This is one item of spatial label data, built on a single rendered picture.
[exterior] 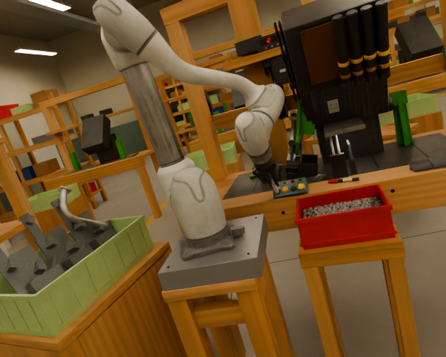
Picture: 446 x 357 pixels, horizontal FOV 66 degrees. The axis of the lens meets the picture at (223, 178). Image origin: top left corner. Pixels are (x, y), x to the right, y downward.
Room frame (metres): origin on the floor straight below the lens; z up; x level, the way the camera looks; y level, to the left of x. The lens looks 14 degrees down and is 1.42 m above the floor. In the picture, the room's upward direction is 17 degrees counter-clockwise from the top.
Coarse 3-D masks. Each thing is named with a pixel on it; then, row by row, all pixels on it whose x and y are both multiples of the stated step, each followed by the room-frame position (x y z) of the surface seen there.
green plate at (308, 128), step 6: (300, 102) 1.58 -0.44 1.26; (300, 108) 1.59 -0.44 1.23; (300, 114) 1.59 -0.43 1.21; (300, 120) 1.59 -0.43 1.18; (306, 120) 1.58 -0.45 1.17; (300, 126) 1.59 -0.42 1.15; (306, 126) 1.59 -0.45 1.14; (312, 126) 1.58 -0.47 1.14; (300, 132) 1.60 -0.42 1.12; (306, 132) 1.59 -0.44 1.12; (312, 132) 1.58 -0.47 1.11
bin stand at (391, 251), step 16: (384, 240) 1.01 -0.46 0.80; (400, 240) 0.99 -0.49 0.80; (304, 256) 1.08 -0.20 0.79; (320, 256) 1.06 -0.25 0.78; (336, 256) 1.05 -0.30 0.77; (352, 256) 1.03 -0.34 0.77; (368, 256) 1.01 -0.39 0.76; (384, 256) 1.00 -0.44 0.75; (400, 256) 0.98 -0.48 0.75; (304, 272) 1.09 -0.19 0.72; (320, 272) 1.27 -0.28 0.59; (384, 272) 1.20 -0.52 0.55; (400, 272) 0.99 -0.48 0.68; (320, 288) 1.08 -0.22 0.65; (400, 288) 0.99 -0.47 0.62; (320, 304) 1.08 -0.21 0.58; (400, 304) 0.99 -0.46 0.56; (320, 320) 1.09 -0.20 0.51; (336, 320) 1.29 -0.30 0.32; (400, 320) 1.00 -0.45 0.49; (336, 336) 1.27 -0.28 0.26; (400, 336) 1.18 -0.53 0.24; (416, 336) 0.98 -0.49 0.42; (336, 352) 1.08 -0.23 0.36; (400, 352) 1.19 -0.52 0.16; (416, 352) 0.99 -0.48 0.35
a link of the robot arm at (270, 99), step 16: (144, 48) 1.12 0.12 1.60; (160, 48) 1.13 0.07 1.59; (160, 64) 1.15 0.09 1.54; (176, 64) 1.15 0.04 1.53; (192, 80) 1.18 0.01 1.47; (208, 80) 1.20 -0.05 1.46; (224, 80) 1.23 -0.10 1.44; (240, 80) 1.26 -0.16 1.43; (256, 96) 1.26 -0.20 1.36; (272, 96) 1.27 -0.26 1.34; (272, 112) 1.25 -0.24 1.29
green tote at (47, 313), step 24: (120, 240) 1.41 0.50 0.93; (144, 240) 1.53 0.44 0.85; (96, 264) 1.27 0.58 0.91; (120, 264) 1.36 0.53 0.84; (0, 288) 1.31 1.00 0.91; (48, 288) 1.07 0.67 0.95; (72, 288) 1.15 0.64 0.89; (96, 288) 1.22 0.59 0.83; (0, 312) 1.15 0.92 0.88; (24, 312) 1.08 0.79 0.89; (48, 312) 1.05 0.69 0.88; (72, 312) 1.11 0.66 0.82; (48, 336) 1.05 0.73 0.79
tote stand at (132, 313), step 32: (160, 256) 1.51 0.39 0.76; (128, 288) 1.30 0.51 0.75; (160, 288) 1.45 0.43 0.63; (96, 320) 1.14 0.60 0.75; (128, 320) 1.25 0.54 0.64; (160, 320) 1.38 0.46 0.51; (0, 352) 1.19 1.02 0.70; (32, 352) 1.08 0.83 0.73; (64, 352) 1.00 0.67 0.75; (96, 352) 1.09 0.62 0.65; (128, 352) 1.20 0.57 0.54; (160, 352) 1.33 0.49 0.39
